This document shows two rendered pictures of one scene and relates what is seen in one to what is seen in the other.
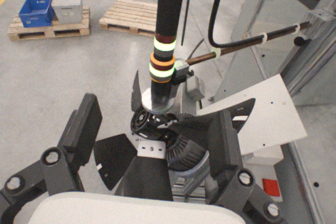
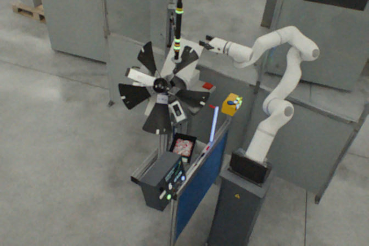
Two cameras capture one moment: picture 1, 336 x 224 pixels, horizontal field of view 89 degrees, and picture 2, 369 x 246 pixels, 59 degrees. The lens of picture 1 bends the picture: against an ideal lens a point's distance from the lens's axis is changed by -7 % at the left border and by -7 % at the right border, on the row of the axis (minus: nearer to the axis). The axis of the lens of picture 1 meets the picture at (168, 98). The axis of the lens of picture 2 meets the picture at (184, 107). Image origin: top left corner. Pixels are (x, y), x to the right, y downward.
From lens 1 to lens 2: 199 cm
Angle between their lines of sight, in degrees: 42
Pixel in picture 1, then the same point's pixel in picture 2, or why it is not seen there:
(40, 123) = not seen: outside the picture
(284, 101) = (188, 43)
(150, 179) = (186, 94)
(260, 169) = (197, 85)
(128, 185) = (184, 100)
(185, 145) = (178, 83)
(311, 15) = (170, 9)
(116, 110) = (60, 178)
